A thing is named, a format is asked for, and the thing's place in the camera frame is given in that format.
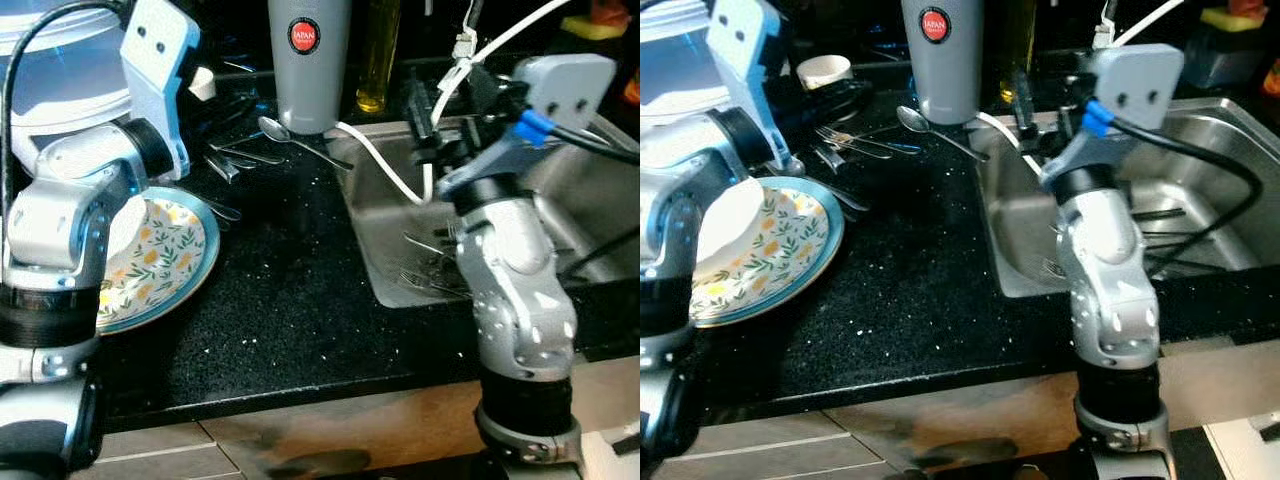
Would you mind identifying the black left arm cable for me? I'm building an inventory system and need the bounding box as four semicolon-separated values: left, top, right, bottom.
0;0;132;241

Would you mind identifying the white bowl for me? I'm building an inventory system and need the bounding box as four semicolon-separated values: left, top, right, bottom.
693;178;767;282

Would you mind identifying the grey thermos with red label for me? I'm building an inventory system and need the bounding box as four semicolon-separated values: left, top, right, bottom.
267;0;353;137
900;0;985;127

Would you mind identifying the floral plate with teal rim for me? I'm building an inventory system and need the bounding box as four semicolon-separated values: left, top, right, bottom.
97;186;221;335
690;177;846;328

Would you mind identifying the blue cable clip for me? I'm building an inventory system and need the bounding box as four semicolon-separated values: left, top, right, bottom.
517;110;552;147
1080;98;1115;139

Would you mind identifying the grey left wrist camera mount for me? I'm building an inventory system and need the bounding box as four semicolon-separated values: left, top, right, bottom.
120;0;202;182
705;0;802;174

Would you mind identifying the light wooden cabinet front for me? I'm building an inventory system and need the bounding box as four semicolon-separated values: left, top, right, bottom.
700;340;1280;480
95;355;641;480

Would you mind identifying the olive oil glass bottle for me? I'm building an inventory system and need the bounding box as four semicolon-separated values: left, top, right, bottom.
998;0;1038;105
355;0;402;114

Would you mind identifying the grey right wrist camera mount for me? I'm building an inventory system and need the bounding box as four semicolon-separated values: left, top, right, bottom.
438;54;617;198
1040;44;1187;192

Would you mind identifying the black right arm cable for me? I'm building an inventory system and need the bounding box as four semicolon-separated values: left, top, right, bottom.
1110;118;1267;277
545;120;641;286

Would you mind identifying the yellow and red sponge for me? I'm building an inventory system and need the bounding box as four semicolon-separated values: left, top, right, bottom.
1200;0;1267;34
575;0;633;42

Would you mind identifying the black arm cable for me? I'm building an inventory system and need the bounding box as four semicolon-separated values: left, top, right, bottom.
1110;118;1267;277
0;0;132;241
545;120;641;286

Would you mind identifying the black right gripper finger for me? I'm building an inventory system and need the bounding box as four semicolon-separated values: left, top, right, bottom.
1010;70;1047;161
404;70;447;167

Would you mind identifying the silver spoon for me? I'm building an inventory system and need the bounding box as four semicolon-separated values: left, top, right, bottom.
896;105;991;163
258;116;354;172

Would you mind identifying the stainless steel sink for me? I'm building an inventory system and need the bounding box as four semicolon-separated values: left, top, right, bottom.
970;95;1280;299
340;95;641;311

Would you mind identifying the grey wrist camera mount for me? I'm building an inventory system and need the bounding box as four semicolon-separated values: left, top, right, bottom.
438;54;617;198
705;0;802;174
120;0;202;182
1040;44;1187;192

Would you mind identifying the white round kitchen appliance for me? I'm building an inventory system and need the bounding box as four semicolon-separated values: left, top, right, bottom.
0;0;136;137

